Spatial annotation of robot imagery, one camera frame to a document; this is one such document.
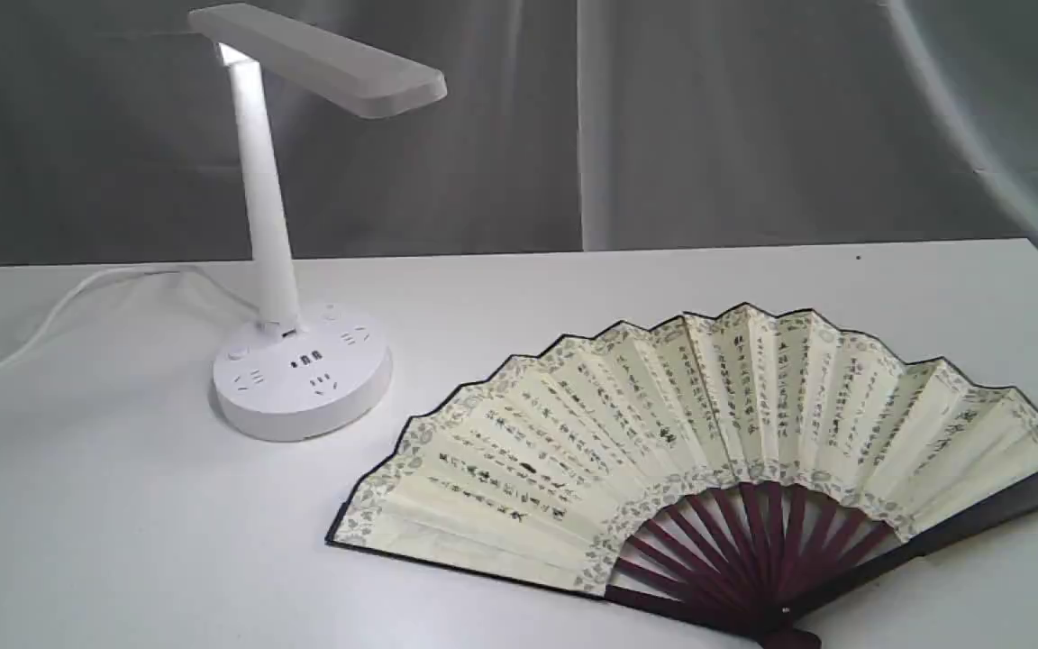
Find paper folding fan dark ribs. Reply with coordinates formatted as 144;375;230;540
324;303;1038;648

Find grey backdrop curtain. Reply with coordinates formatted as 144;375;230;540
0;1;1038;264

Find white power cable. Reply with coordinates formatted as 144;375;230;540
0;263;260;387

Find white desk lamp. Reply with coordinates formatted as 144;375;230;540
187;3;448;443

